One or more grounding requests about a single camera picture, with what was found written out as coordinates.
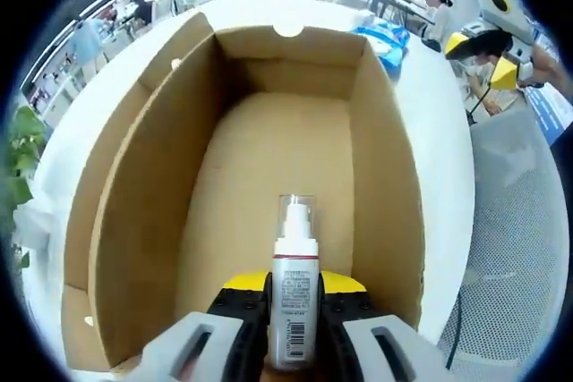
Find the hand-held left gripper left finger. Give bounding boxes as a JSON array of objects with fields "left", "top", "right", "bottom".
[{"left": 138, "top": 269, "right": 274, "bottom": 382}]

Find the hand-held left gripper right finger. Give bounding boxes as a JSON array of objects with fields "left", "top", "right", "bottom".
[{"left": 317, "top": 269, "right": 449, "bottom": 382}]

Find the blue wet wipes pack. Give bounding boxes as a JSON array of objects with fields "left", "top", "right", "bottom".
[{"left": 352, "top": 23, "right": 411, "bottom": 74}]

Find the silver blue soft pouch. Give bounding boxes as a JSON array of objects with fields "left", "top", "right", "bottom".
[{"left": 351, "top": 12, "right": 382, "bottom": 29}]

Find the white spray bottle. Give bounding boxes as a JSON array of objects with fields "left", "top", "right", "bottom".
[{"left": 269, "top": 193, "right": 321, "bottom": 370}]

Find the brown cardboard shoe box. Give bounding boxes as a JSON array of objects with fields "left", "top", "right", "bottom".
[{"left": 60, "top": 10, "right": 427, "bottom": 375}]

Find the person's right hand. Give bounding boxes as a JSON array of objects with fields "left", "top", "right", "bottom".
[{"left": 531, "top": 47, "right": 566, "bottom": 88}]

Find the blue white poster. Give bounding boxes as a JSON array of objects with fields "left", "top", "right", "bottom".
[{"left": 523, "top": 82, "right": 573, "bottom": 142}]

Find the white mesh office chair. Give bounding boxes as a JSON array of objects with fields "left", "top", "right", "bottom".
[{"left": 436, "top": 106, "right": 568, "bottom": 357}]

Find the potted green plant white pot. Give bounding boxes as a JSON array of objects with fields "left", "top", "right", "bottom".
[{"left": 6, "top": 106, "right": 60, "bottom": 272}]

